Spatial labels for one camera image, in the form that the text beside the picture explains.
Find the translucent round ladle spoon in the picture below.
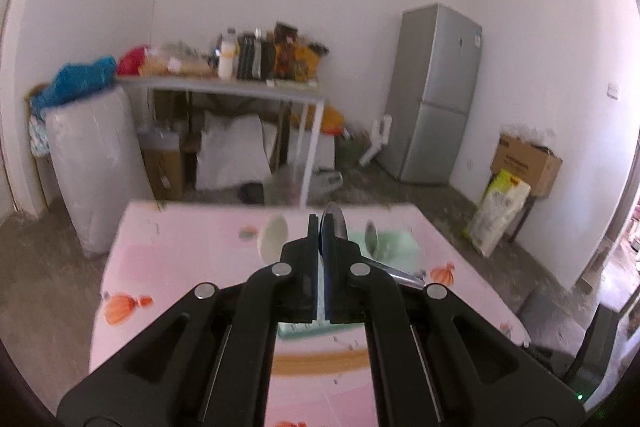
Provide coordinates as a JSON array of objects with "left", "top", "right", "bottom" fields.
[{"left": 257, "top": 215, "right": 288, "bottom": 265}]

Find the cardboard box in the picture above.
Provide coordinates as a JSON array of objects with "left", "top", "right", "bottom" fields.
[{"left": 490, "top": 134, "right": 563, "bottom": 198}]

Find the white rice bag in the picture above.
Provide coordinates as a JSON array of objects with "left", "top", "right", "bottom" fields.
[{"left": 464, "top": 169, "right": 530, "bottom": 258}]

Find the red bag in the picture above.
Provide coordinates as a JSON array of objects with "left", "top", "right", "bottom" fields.
[{"left": 116, "top": 46, "right": 148, "bottom": 76}]

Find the white pillow under table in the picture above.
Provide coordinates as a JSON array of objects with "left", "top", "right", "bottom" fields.
[{"left": 195, "top": 113, "right": 277, "bottom": 191}]

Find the white side table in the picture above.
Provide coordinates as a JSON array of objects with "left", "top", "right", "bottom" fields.
[{"left": 115, "top": 74, "right": 327, "bottom": 208}]

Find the steel spoon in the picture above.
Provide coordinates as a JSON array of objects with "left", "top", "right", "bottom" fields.
[
  {"left": 364, "top": 220, "right": 378, "bottom": 258},
  {"left": 321, "top": 202, "right": 425, "bottom": 289}
]

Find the white bottle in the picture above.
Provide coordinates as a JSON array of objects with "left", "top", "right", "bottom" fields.
[{"left": 217, "top": 27, "right": 236, "bottom": 80}]

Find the steel spoon front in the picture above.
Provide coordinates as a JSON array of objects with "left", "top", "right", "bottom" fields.
[{"left": 321, "top": 202, "right": 425, "bottom": 289}]

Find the black thermos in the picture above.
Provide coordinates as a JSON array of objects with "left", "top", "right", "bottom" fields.
[{"left": 236, "top": 32, "right": 256, "bottom": 80}]

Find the wooden chopstick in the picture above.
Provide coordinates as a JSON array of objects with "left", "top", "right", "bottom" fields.
[{"left": 271, "top": 348, "right": 370, "bottom": 377}]

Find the silver refrigerator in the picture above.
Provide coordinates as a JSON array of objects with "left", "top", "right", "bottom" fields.
[{"left": 376, "top": 3, "right": 483, "bottom": 184}]

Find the snack packages pile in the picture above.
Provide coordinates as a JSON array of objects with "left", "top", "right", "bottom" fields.
[{"left": 272, "top": 22, "right": 330, "bottom": 82}]

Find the white step stool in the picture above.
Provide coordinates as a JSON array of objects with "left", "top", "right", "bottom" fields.
[{"left": 358, "top": 114, "right": 393, "bottom": 167}]

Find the large wrapped white bundle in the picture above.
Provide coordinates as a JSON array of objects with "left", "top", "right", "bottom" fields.
[{"left": 44, "top": 87, "right": 154, "bottom": 259}]

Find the pink balloon tablecloth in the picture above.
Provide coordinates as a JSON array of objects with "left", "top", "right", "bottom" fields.
[{"left": 89, "top": 202, "right": 530, "bottom": 426}]

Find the blue plastic bag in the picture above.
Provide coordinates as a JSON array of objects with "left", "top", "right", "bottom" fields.
[{"left": 29, "top": 56, "right": 117, "bottom": 113}]

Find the mint green utensil holder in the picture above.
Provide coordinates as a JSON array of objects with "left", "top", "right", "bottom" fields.
[{"left": 278, "top": 230, "right": 426, "bottom": 340}]

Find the black kettle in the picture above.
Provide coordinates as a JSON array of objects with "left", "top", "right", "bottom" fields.
[{"left": 252, "top": 29, "right": 276, "bottom": 81}]

